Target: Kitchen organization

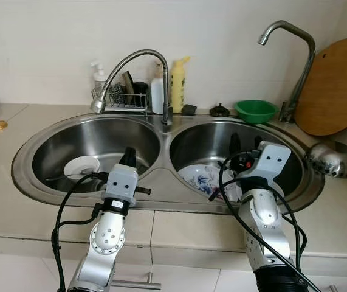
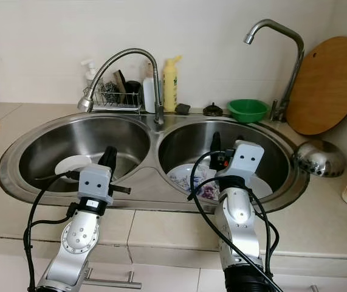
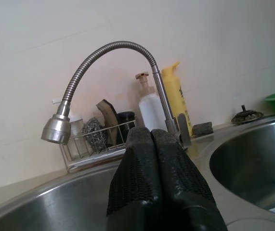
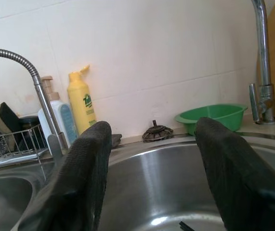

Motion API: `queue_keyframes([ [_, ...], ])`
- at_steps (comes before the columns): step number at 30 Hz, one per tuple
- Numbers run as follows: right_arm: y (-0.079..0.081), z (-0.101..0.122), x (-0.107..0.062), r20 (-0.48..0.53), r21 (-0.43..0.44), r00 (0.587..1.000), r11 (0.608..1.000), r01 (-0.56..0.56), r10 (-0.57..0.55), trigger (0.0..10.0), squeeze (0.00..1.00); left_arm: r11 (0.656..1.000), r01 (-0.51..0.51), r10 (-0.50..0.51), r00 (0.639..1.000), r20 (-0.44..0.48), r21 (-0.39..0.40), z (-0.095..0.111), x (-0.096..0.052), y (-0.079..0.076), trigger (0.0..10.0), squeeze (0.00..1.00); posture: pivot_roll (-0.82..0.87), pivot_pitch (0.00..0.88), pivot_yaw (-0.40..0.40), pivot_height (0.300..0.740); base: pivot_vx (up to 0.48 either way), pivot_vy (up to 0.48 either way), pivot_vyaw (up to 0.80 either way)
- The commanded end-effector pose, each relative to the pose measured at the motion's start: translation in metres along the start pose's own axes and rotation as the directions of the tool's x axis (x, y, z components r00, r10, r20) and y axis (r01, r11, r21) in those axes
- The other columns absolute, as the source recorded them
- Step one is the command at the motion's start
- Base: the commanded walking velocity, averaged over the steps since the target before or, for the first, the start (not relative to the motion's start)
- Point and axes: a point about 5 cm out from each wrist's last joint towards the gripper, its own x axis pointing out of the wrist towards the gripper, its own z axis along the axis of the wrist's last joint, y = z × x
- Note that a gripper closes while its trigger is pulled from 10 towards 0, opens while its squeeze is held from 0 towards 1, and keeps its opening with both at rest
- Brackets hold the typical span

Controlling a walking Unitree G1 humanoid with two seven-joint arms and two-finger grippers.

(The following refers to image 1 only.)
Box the steel wool scrubber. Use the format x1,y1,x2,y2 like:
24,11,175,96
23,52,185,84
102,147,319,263
108,83,128,105

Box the small white bowl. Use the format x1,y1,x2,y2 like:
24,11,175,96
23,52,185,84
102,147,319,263
64,156,101,180

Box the small black sponge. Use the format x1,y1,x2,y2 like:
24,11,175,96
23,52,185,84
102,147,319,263
181,104,198,116

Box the white kitchen cabinet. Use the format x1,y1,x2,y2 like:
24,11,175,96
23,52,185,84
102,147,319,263
0,246,347,292

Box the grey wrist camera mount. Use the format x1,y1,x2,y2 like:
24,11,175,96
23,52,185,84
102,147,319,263
105,164,139,206
246,141,292,183

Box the metal wire sink rack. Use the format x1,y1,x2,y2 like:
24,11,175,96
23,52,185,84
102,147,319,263
91,85,149,113

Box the green plastic bowl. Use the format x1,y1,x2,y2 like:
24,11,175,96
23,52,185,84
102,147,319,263
234,99,279,125

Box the stainless steel double sink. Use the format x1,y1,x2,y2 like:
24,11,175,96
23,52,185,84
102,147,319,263
10,111,327,215

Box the white floral plate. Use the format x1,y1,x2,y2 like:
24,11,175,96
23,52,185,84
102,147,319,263
178,164,244,203

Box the yellow detergent bottle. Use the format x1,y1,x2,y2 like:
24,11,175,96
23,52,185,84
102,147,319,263
170,56,191,114

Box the tall steel swivel faucet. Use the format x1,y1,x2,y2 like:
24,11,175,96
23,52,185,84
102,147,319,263
257,20,317,124

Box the clear soap pump dispenser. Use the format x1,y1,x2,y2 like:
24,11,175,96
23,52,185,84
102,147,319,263
90,60,110,98

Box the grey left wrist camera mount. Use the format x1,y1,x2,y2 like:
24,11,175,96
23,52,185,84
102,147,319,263
105,164,139,206

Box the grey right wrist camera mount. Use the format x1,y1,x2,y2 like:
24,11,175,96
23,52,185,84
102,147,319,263
246,141,292,183

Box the black cup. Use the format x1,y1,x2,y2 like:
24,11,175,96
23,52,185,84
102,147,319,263
132,81,149,107

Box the chrome flexible gooseneck faucet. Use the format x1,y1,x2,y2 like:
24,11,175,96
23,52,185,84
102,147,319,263
90,49,174,127

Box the black sink stopper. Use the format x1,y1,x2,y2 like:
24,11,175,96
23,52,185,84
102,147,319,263
210,103,231,117

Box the white plastic bottle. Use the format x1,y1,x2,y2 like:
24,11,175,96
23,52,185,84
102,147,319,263
150,63,166,114

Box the round wooden cutting board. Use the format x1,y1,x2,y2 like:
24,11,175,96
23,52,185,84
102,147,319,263
294,38,347,137

